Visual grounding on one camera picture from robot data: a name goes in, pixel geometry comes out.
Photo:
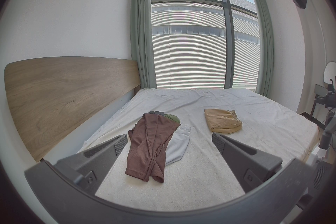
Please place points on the round mirror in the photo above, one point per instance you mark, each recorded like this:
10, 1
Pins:
330, 72

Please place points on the tan shorts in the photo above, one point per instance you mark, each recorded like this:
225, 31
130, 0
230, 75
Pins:
223, 123

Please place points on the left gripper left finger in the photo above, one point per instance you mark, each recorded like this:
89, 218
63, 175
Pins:
99, 162

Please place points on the black garment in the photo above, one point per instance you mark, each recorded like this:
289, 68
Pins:
156, 112

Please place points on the brown garment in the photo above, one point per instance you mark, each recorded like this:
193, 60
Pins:
147, 152

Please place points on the bed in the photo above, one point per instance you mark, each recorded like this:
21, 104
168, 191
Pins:
236, 102

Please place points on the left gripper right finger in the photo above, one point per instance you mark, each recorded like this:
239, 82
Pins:
244, 165

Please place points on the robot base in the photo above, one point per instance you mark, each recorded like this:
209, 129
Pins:
319, 160

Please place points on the dark small table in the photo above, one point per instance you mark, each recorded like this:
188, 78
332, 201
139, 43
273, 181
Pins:
320, 90

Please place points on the green garment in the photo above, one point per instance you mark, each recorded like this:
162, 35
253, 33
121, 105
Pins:
173, 124

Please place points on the window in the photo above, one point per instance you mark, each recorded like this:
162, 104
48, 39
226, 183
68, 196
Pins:
189, 34

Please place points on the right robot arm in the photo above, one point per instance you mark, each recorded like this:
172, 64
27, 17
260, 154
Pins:
328, 128

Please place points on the pale grey garment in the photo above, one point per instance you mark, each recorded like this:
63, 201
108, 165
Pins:
178, 149

